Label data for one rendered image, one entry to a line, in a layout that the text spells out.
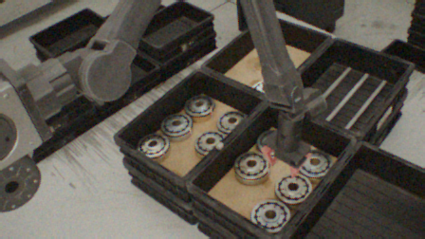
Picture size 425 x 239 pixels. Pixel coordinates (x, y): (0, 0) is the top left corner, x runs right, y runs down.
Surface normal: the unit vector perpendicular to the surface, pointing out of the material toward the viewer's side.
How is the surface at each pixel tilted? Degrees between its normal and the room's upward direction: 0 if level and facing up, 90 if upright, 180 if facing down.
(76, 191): 0
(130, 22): 64
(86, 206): 0
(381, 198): 0
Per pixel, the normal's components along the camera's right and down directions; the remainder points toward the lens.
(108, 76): 0.60, 0.20
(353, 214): -0.11, -0.71
